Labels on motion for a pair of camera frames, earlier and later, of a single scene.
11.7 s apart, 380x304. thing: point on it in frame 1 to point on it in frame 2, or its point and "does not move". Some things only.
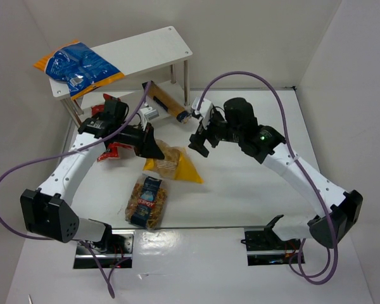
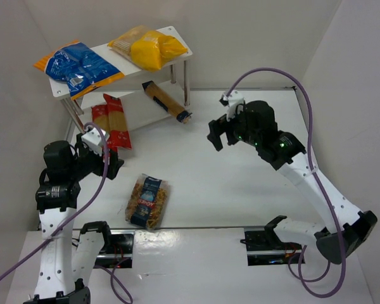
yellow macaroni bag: x=175 y=165 to x=148 y=49
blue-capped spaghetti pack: x=167 y=102 does not move
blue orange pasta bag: x=80 y=68 does not move
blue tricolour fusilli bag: x=146 y=203 does not move
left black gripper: x=146 y=139 to x=108 y=163
